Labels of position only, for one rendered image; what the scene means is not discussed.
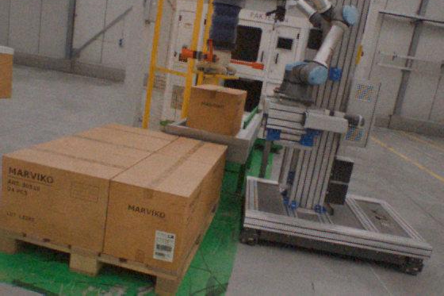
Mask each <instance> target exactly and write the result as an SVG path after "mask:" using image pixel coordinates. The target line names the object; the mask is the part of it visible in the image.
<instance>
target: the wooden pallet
mask: <svg viewBox="0 0 444 296"><path fill-rule="evenodd" d="M219 197H220V193H219ZM219 197H218V198H217V199H216V201H215V202H214V204H213V207H212V208H211V210H210V212H209V214H208V216H207V218H206V219H205V222H204V224H202V227H201V229H200V231H199V232H198V234H197V237H196V239H195V240H194V241H193V243H192V245H191V248H190V250H189V251H188V252H187V254H186V257H185V259H184V260H183V261H182V264H181V266H180V268H179V269H178V271H177V272H176V271H168V270H165V269H162V268H159V267H154V266H152V265H146V264H143V263H138V262H136V261H132V260H130V259H122V258H119V257H116V256H111V255H108V254H105V253H100V252H95V251H91V250H89V249H86V248H79V247H75V246H73V245H69V244H65V243H62V242H59V241H54V240H49V239H45V238H43V237H39V236H35V235H29V234H27V233H22V232H19V231H16V230H13V229H5V228H3V227H0V252H4V253H6V254H10V255H16V254H17V253H18V252H19V251H20V250H23V249H24V248H25V247H27V246H28V245H30V244H31V243H33V244H38V245H40V246H46V247H50V248H54V249H56V250H60V251H62V252H69V253H70V254H71V267H70V271H74V272H76V273H82V274H85V275H89V276H92V277H96V276H97V274H98V273H99V272H100V271H101V269H103V268H104V267H105V266H106V264H107V263H110V264H116V265H118V266H122V267H126V268H129V269H132V270H137V271H142V272H145V273H148V274H151V275H156V276H157V280H156V285H155V294H160V295H163V296H175V295H176V291H177V290H178V288H179V287H180V285H181V281H182V280H183V278H184V276H185V275H186V272H187V270H188V268H189V266H190V264H191V261H192V259H193V257H194V256H195V254H196V252H197V249H198V247H199V245H200V244H201V242H202V239H203V237H204V235H205V234H206V232H207V230H208V227H209V225H210V224H211V222H212V219H213V217H214V215H215V213H216V211H217V210H218V206H219Z"/></svg>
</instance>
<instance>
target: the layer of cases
mask: <svg viewBox="0 0 444 296"><path fill-rule="evenodd" d="M227 151H228V146H224V145H221V144H214V143H211V142H208V141H203V140H194V139H190V138H186V137H183V136H176V135H169V134H165V133H159V132H156V131H151V130H148V129H138V128H135V127H131V126H127V125H121V124H114V123H112V124H107V125H103V126H100V127H98V128H95V129H88V130H86V131H83V132H81V133H77V134H74V135H69V136H66V137H62V138H60V139H57V140H51V141H48V142H46V143H43V144H39V145H34V146H32V147H29V148H25V149H22V150H20V151H15V152H11V153H8V154H5V155H3V156H2V181H1V197H0V227H3V228H5V229H13V230H16V231H19V232H22V233H27V234H29V235H35V236H39V237H43V238H45V239H49V240H54V241H59V242H62V243H65V244H69V245H73V246H75V247H79V248H86V249H89V250H91V251H95V252H100V253H105V254H108V255H111V256H116V257H119V258H122V259H130V260H132V261H136V262H138V263H143V264H146V265H152V266H154V267H159V268H162V269H165V270H168V271H176V272H177V271H178V269H179V268H180V266H181V264H182V261H183V260H184V259H185V257H186V254H187V252H188V251H189V250H190V248H191V245H192V243H193V241H194V240H195V239H196V237H197V234H198V232H199V231H200V229H201V227H202V224H204V222H205V219H206V218H207V216H208V214H209V212H210V210H211V208H212V207H213V204H214V202H215V201H216V199H217V198H218V197H219V193H220V188H221V184H222V180H223V176H224V164H225V160H226V156H227Z"/></svg>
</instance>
